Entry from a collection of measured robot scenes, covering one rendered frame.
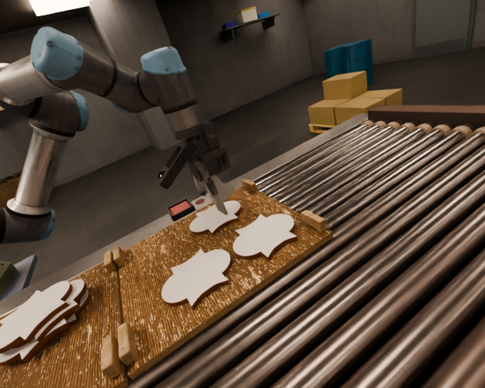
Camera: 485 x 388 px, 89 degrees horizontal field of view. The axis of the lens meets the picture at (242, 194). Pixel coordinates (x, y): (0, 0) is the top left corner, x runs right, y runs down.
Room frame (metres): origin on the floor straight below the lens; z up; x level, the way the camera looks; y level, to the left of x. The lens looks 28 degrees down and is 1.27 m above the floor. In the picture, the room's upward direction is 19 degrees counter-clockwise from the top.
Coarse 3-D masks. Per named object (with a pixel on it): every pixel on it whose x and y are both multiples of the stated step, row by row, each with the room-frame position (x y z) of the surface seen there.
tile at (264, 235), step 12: (264, 216) 0.47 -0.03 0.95; (276, 216) 0.46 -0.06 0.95; (288, 216) 0.44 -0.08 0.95; (252, 228) 0.45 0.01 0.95; (264, 228) 0.43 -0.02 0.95; (276, 228) 0.42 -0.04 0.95; (288, 228) 0.40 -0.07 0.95; (240, 240) 0.42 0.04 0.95; (252, 240) 0.41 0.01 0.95; (264, 240) 0.39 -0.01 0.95; (276, 240) 0.38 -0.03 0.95; (288, 240) 0.37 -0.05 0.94; (240, 252) 0.38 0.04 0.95; (252, 252) 0.37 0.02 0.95; (264, 252) 0.36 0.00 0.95
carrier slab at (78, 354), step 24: (96, 288) 0.44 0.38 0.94; (96, 312) 0.37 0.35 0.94; (120, 312) 0.35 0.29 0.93; (72, 336) 0.33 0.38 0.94; (96, 336) 0.31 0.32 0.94; (48, 360) 0.30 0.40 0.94; (72, 360) 0.28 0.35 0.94; (96, 360) 0.27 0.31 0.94; (0, 384) 0.28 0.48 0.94; (24, 384) 0.27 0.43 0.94; (48, 384) 0.25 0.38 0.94; (72, 384) 0.24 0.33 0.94; (96, 384) 0.23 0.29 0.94; (120, 384) 0.22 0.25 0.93
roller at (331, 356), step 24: (480, 216) 0.29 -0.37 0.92; (456, 240) 0.27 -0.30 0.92; (480, 240) 0.26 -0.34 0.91; (432, 264) 0.24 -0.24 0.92; (456, 264) 0.24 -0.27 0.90; (408, 288) 0.22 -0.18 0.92; (432, 288) 0.22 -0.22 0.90; (360, 312) 0.21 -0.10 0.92; (384, 312) 0.20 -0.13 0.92; (408, 312) 0.20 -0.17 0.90; (336, 336) 0.19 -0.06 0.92; (360, 336) 0.18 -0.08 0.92; (384, 336) 0.18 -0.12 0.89; (312, 360) 0.17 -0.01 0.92; (336, 360) 0.16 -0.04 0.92; (288, 384) 0.16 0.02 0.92; (312, 384) 0.15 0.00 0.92
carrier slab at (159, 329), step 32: (256, 192) 0.61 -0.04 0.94; (128, 256) 0.52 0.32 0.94; (160, 256) 0.48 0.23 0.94; (192, 256) 0.44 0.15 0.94; (288, 256) 0.34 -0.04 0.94; (128, 288) 0.41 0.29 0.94; (160, 288) 0.37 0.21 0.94; (224, 288) 0.32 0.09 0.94; (256, 288) 0.30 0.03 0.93; (128, 320) 0.32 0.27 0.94; (160, 320) 0.30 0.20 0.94; (192, 320) 0.28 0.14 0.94; (160, 352) 0.24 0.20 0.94
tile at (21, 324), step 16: (48, 288) 0.44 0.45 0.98; (64, 288) 0.42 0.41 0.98; (32, 304) 0.40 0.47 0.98; (48, 304) 0.38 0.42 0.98; (64, 304) 0.37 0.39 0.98; (0, 320) 0.39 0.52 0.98; (16, 320) 0.37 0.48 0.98; (32, 320) 0.36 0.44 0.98; (48, 320) 0.35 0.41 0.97; (0, 336) 0.34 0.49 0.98; (16, 336) 0.33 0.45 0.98; (32, 336) 0.32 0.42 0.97; (0, 352) 0.31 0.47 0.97
